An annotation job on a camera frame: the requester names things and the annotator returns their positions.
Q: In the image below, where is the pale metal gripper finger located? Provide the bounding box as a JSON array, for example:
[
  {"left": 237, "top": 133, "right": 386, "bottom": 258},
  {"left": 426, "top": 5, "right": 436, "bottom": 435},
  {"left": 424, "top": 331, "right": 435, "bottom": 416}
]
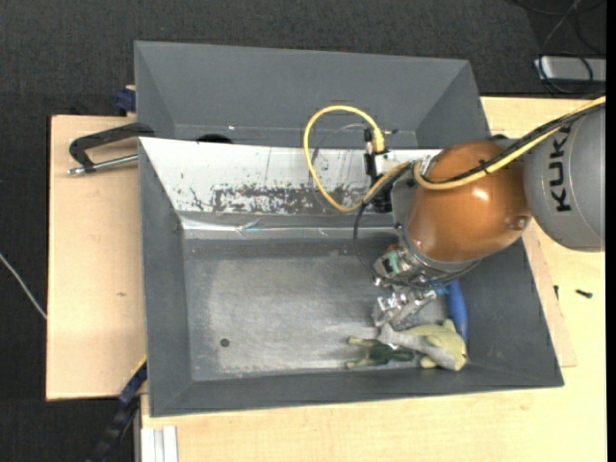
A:
[
  {"left": 394, "top": 301, "right": 426, "bottom": 332},
  {"left": 372, "top": 297, "right": 395, "bottom": 329}
]

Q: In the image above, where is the green toy frog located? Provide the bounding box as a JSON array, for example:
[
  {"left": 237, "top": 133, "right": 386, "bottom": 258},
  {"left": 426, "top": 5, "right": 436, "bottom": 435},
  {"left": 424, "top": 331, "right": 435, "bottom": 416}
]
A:
[{"left": 345, "top": 335, "right": 416, "bottom": 371}]

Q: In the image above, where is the grey and yellow plush toy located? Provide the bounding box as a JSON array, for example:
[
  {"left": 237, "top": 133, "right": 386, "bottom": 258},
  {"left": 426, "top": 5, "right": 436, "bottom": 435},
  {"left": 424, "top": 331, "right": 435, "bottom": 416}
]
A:
[{"left": 376, "top": 319, "right": 470, "bottom": 372}]

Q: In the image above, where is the blue curved tube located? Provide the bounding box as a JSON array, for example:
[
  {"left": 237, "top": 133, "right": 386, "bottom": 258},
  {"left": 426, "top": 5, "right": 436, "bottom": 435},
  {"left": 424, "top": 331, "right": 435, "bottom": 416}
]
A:
[{"left": 444, "top": 280, "right": 471, "bottom": 342}]

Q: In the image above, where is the grey metal bin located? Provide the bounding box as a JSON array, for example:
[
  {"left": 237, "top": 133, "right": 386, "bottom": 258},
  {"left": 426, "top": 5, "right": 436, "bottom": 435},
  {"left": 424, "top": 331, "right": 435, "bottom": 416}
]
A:
[{"left": 133, "top": 39, "right": 565, "bottom": 419}]

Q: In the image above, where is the pale wood flat board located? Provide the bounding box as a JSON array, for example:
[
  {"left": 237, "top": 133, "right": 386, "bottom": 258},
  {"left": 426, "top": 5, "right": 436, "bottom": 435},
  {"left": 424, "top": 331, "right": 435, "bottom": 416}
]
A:
[{"left": 45, "top": 114, "right": 148, "bottom": 401}]

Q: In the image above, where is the black cylinder on white bracket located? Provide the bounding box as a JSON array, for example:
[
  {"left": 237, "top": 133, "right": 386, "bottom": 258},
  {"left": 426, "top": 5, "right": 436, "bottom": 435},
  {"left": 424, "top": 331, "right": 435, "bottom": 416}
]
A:
[{"left": 363, "top": 148, "right": 410, "bottom": 214}]

